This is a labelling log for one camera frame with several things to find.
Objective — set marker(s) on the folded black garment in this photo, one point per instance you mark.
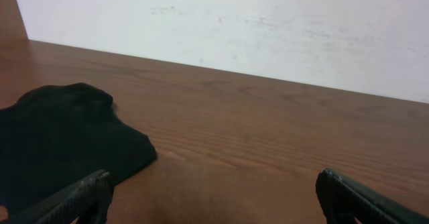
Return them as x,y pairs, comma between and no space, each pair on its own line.
54,136

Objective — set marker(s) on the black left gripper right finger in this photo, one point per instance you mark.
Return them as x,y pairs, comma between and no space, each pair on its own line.
344,200

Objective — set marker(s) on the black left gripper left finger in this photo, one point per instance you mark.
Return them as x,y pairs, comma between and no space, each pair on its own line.
84,202

